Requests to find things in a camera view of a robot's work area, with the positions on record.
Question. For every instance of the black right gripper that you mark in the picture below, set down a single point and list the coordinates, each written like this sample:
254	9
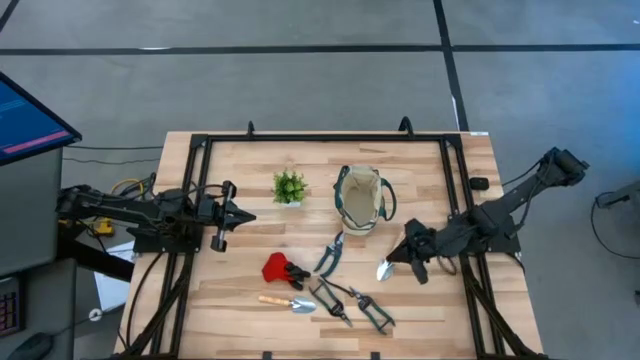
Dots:
422	245

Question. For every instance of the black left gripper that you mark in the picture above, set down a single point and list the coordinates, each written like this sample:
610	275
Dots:
222	215

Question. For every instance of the red black gardening glove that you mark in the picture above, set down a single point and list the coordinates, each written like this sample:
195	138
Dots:
275	267

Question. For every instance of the beige green gardening bag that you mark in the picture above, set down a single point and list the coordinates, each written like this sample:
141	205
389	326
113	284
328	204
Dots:
360	200

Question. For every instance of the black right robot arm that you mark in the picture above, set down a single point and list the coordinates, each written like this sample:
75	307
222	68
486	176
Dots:
500	207

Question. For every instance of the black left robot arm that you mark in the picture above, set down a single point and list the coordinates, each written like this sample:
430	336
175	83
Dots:
125	210

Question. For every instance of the artificial plant in white pot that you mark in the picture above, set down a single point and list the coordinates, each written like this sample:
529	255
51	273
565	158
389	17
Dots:
290	187

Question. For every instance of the small black box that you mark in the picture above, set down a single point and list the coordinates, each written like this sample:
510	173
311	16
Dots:
479	183

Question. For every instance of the yellow clamp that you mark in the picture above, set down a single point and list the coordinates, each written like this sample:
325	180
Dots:
105	227

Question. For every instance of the white paper sheet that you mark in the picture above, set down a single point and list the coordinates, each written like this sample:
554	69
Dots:
112	285

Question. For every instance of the black support beam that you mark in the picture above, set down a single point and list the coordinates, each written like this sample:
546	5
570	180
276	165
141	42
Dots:
95	260

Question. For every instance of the small white round disc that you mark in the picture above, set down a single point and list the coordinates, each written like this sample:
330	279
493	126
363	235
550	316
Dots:
95	314

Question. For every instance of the grey cabinet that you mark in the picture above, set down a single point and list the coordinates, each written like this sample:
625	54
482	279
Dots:
25	215

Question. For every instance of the grey stand leg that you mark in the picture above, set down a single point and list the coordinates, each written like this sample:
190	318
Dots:
622	195

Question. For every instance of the blue-screen computer monitor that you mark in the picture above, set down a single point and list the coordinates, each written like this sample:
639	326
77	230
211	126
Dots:
30	120

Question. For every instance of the black computer mouse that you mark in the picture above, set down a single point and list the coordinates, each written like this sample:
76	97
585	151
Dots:
32	346

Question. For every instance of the black keyboard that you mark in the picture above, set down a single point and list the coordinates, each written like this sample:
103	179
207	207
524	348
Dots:
9	307

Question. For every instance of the black aluminium table frame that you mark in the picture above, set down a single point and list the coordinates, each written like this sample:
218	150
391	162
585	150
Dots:
325	137

